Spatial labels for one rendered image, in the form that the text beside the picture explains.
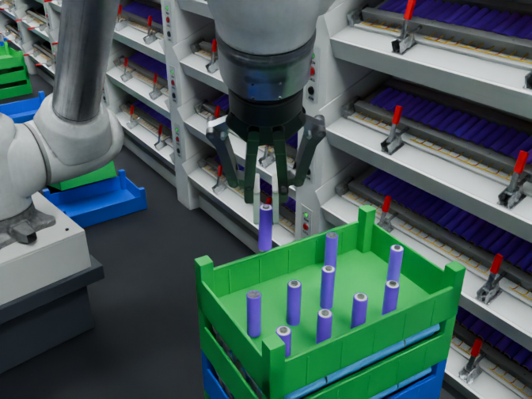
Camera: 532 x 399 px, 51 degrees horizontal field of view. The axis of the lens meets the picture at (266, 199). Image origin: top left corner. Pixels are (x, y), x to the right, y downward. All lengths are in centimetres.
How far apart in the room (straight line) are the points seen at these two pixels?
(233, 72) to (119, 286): 123
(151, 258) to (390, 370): 112
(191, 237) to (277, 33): 144
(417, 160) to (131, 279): 94
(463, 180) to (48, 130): 87
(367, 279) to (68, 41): 71
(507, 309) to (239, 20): 78
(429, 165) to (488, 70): 21
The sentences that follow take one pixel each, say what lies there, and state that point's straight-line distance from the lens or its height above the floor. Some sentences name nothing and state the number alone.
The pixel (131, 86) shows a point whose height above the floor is 34.
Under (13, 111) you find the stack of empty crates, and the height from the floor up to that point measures 18.
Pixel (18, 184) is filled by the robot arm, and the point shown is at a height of 43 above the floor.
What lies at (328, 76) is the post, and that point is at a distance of 122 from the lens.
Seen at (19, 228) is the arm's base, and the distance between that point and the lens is 136.
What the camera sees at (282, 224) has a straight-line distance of 159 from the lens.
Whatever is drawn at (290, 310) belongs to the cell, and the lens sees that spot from 75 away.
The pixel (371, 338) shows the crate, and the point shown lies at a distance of 72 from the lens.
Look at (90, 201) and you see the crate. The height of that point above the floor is 0.
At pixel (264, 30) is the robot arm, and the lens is 46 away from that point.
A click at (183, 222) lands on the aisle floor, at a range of 195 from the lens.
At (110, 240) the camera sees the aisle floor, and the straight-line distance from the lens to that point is 190.
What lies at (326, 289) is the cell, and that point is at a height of 52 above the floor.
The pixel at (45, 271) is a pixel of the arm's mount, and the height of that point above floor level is 24.
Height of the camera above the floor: 99
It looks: 28 degrees down
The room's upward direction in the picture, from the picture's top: straight up
